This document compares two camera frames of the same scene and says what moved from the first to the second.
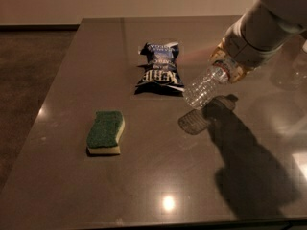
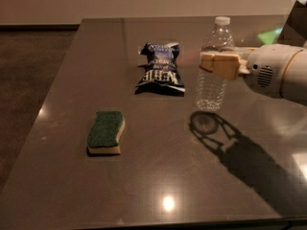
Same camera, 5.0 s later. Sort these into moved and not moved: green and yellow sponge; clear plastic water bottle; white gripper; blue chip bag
Moved: clear plastic water bottle; white gripper
Not moved: green and yellow sponge; blue chip bag
